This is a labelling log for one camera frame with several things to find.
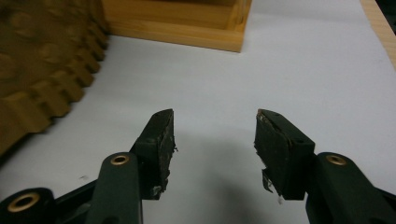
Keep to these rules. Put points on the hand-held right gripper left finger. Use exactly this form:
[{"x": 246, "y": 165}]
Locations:
[{"x": 155, "y": 149}]

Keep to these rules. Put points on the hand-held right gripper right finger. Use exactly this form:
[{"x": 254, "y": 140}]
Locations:
[{"x": 280, "y": 155}]

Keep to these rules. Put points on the wooden shoe rack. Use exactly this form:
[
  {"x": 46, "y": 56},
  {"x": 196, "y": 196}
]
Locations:
[{"x": 174, "y": 31}]

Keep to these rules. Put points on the brown suede boot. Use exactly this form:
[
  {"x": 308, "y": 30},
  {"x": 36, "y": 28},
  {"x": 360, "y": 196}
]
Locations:
[{"x": 40, "y": 62}]

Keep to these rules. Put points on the white table sheet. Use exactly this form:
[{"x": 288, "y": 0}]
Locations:
[{"x": 218, "y": 77}]

